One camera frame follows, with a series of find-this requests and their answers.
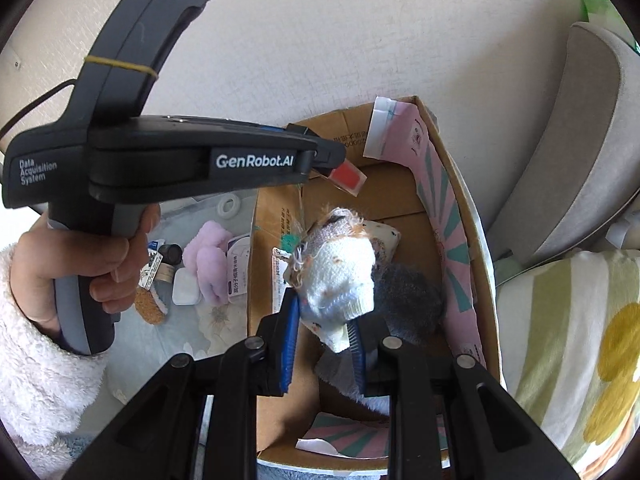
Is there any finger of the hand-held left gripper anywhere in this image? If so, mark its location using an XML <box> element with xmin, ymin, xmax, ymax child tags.
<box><xmin>287</xmin><ymin>125</ymin><xmax>347</xmax><ymax>179</ymax></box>

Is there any green plastic item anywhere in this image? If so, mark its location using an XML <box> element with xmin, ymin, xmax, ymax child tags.
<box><xmin>579</xmin><ymin>0</ymin><xmax>609</xmax><ymax>24</ymax></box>

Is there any cream patterned pouch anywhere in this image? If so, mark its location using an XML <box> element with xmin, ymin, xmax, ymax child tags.
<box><xmin>360</xmin><ymin>219</ymin><xmax>402</xmax><ymax>262</ymax></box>

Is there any white medicine box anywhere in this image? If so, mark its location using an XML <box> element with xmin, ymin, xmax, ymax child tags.
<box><xmin>225</xmin><ymin>234</ymin><xmax>254</xmax><ymax>304</ymax></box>

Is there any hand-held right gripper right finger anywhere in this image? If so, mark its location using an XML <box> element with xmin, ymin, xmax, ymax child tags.
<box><xmin>346</xmin><ymin>312</ymin><xmax>581</xmax><ymax>480</ymax></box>

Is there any small red clear packet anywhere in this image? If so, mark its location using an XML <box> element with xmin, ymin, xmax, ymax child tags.
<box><xmin>330</xmin><ymin>157</ymin><xmax>369</xmax><ymax>197</ymax></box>

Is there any small printed sachet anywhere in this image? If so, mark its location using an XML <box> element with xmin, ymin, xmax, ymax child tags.
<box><xmin>139</xmin><ymin>252</ymin><xmax>166</xmax><ymax>289</ymax></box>

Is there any white knitted sock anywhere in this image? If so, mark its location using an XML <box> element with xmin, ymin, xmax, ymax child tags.
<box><xmin>287</xmin><ymin>205</ymin><xmax>377</xmax><ymax>354</ymax></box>

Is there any beige chair cushion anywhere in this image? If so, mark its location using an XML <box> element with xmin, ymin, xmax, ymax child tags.
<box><xmin>487</xmin><ymin>21</ymin><xmax>640</xmax><ymax>269</ymax></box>

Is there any pink fluffy cloth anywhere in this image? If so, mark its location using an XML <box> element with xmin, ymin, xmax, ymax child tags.
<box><xmin>182</xmin><ymin>220</ymin><xmax>237</xmax><ymax>307</ymax></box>

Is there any grey fluffy sock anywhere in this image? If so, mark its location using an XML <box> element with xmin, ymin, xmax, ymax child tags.
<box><xmin>315</xmin><ymin>260</ymin><xmax>447</xmax><ymax>411</ymax></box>

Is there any black cable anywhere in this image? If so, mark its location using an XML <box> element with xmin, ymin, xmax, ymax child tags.
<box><xmin>0</xmin><ymin>81</ymin><xmax>77</xmax><ymax>142</ymax></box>

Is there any person's left forearm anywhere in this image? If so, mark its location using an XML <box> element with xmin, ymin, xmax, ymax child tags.
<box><xmin>0</xmin><ymin>242</ymin><xmax>115</xmax><ymax>467</ymax></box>

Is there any person's left hand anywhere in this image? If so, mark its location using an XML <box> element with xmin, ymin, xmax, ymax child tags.
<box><xmin>11</xmin><ymin>204</ymin><xmax>162</xmax><ymax>336</ymax></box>

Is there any striped flower cushion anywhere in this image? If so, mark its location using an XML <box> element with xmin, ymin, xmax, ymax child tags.
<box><xmin>495</xmin><ymin>249</ymin><xmax>640</xmax><ymax>472</ymax></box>

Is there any clear plastic packet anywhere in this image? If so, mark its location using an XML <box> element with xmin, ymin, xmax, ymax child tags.
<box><xmin>271</xmin><ymin>215</ymin><xmax>312</xmax><ymax>313</ymax></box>

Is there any cork pad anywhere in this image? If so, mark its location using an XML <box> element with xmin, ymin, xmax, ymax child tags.
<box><xmin>134</xmin><ymin>285</ymin><xmax>169</xmax><ymax>327</ymax></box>

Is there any cardboard box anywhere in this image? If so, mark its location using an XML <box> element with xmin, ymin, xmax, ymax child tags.
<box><xmin>245</xmin><ymin>95</ymin><xmax>507</xmax><ymax>477</ymax></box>

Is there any white square case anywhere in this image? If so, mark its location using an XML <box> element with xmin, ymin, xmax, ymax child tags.
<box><xmin>172</xmin><ymin>267</ymin><xmax>203</xmax><ymax>307</ymax></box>

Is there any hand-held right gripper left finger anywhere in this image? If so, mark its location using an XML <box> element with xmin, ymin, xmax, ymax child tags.
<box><xmin>62</xmin><ymin>290</ymin><xmax>304</xmax><ymax>480</ymax></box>

